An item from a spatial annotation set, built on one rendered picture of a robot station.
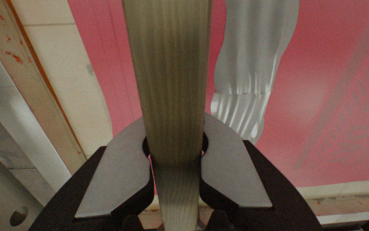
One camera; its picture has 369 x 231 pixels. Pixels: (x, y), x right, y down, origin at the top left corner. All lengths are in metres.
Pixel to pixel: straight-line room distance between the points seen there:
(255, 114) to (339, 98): 0.12
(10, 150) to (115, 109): 2.11
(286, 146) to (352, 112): 0.10
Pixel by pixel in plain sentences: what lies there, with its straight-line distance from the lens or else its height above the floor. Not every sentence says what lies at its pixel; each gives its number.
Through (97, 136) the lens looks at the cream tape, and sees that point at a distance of 0.23.
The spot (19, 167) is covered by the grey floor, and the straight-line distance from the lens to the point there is 2.44.
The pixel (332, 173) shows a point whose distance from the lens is 0.40.
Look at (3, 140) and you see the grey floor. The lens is 2.21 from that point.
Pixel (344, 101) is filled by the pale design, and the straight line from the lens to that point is 0.28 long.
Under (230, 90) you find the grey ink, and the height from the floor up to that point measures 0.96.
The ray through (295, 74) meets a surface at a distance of 0.21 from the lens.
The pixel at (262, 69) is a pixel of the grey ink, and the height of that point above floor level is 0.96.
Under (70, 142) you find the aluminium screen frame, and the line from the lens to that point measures 0.24.
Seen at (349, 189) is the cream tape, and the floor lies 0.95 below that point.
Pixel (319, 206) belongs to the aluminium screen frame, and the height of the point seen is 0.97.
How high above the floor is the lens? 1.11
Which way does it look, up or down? 60 degrees down
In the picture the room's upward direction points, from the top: 175 degrees clockwise
